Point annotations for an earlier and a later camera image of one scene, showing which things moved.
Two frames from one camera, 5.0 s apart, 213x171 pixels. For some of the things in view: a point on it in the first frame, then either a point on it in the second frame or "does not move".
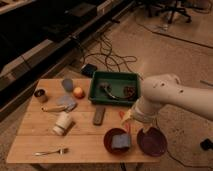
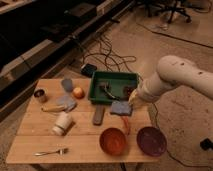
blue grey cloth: [68, 101] does not move
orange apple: [78, 92] does not move
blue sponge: [121, 141] -> [121, 108]
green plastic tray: [115, 88] does not move
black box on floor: [206, 144] does not move
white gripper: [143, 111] -> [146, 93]
